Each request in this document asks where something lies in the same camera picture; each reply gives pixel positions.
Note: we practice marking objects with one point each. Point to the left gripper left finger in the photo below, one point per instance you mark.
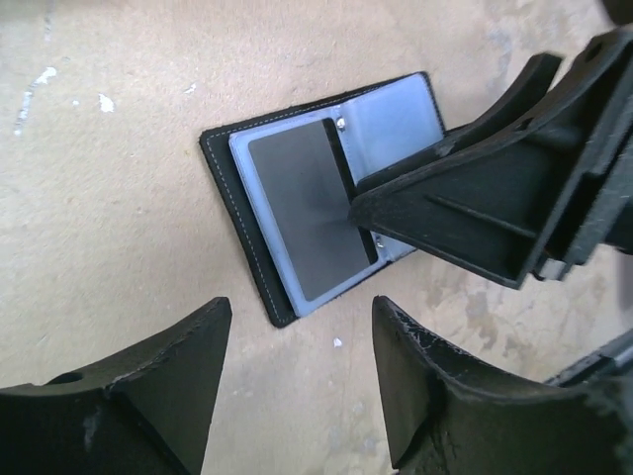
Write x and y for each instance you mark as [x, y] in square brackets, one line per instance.
[146, 409]

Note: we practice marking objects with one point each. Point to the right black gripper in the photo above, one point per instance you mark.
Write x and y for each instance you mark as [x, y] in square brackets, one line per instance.
[597, 208]

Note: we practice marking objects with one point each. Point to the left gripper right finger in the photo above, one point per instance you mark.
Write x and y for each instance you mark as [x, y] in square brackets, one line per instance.
[447, 411]

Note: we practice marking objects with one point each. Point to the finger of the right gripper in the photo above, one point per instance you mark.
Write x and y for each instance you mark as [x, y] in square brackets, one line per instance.
[489, 208]

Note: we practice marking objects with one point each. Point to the black leather card holder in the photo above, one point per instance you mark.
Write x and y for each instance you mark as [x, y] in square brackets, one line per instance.
[378, 125]

